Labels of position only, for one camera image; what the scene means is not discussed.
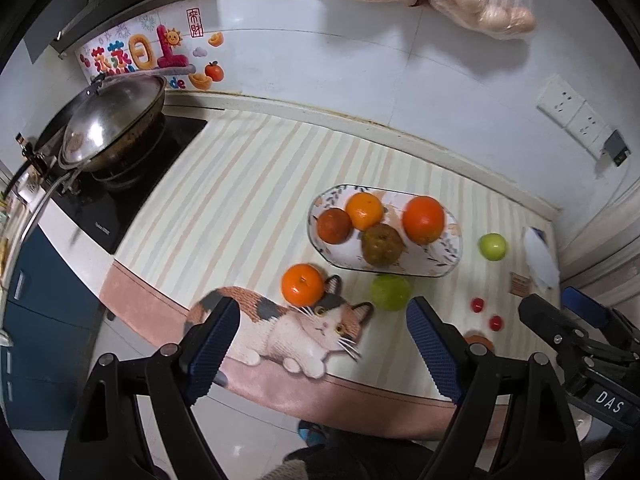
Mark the grey plug adapter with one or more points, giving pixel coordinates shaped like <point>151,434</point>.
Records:
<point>616,148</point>

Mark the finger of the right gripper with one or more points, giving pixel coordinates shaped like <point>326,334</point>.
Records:
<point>614,326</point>
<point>564,335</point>

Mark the blue cabinet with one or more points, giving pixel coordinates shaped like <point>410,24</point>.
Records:
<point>53,320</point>

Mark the orange on cat mat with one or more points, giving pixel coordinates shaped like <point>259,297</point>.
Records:
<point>302,285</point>

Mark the green apple far right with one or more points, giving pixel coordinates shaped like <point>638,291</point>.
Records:
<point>493,246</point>

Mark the red yellow apple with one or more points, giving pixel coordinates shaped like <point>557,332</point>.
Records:
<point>381,245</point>

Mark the green apple near plate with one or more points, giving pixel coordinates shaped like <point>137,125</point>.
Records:
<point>390,292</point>

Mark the colourful wall sticker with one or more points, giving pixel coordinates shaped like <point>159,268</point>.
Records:
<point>174,39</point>

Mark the brown label patch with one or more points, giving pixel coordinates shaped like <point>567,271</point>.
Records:
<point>520,285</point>

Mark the small orange on plate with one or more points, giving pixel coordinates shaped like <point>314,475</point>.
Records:
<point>364,210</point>

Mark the large red-orange orange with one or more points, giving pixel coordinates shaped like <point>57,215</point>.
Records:
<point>423,220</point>

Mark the red cherry tomato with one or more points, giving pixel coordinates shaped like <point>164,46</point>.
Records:
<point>496,323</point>
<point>477,305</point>

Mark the dark brownish orange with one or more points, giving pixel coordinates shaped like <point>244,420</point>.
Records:
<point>334,226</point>

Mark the red cherry tomato right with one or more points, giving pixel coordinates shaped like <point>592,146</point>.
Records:
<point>496,323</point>

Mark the striped cat table mat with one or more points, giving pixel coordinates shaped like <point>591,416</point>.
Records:
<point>232,211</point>

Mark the floral oval plate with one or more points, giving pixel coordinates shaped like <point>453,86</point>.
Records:
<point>430,261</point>

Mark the white wall socket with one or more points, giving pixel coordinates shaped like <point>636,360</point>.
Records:
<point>570,110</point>

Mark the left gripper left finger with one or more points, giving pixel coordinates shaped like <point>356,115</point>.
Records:
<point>106,439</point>

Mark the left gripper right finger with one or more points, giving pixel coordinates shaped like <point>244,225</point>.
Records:
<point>538,439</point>

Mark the steel wok with lid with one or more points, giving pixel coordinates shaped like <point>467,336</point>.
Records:
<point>100,124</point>

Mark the black induction stove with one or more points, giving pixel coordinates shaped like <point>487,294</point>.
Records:
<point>103,203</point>

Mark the red cherry tomato left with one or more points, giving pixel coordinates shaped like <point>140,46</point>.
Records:
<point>477,305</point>

